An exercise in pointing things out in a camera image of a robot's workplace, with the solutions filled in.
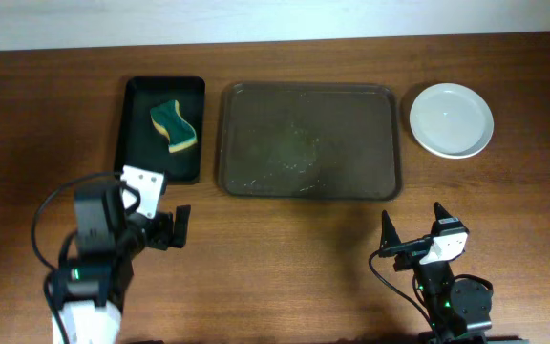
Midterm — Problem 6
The pale blue plate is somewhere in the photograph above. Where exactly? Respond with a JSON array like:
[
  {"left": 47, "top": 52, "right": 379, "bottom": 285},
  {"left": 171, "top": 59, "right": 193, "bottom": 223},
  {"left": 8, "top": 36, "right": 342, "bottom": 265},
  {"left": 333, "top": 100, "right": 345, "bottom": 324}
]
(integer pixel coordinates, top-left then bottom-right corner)
[{"left": 409, "top": 83, "right": 495, "bottom": 160}]

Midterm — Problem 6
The green and yellow sponge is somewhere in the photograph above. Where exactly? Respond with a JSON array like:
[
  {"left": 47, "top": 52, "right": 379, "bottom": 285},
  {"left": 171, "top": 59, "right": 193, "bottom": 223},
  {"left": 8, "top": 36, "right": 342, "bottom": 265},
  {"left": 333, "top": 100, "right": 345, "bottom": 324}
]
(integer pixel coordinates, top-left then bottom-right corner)
[{"left": 150, "top": 100, "right": 199, "bottom": 154}]

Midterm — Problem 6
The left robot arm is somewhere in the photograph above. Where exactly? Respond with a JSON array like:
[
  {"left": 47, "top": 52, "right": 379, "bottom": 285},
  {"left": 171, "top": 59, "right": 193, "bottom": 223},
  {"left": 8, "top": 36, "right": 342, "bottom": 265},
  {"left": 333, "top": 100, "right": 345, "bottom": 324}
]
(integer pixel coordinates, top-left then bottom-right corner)
[{"left": 44, "top": 165, "right": 191, "bottom": 343}]

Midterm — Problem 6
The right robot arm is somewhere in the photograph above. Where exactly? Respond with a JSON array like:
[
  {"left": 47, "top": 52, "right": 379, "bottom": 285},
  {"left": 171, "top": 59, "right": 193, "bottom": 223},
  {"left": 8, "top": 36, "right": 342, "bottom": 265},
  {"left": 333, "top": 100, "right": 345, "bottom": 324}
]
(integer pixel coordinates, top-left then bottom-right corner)
[{"left": 369, "top": 203, "right": 524, "bottom": 344}]

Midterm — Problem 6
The black rectangular sponge tray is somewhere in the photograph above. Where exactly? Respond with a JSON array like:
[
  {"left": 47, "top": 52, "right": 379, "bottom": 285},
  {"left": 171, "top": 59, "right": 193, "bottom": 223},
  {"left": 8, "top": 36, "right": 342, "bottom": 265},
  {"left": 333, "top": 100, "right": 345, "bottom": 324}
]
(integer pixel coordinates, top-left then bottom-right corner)
[{"left": 114, "top": 76, "right": 205, "bottom": 184}]

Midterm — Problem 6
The brown serving tray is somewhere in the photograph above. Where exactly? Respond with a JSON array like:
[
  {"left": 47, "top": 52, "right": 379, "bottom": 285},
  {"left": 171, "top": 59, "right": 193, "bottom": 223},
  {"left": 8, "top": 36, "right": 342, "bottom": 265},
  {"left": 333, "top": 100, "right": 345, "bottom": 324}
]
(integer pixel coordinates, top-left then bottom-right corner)
[{"left": 217, "top": 81, "right": 403, "bottom": 202}]

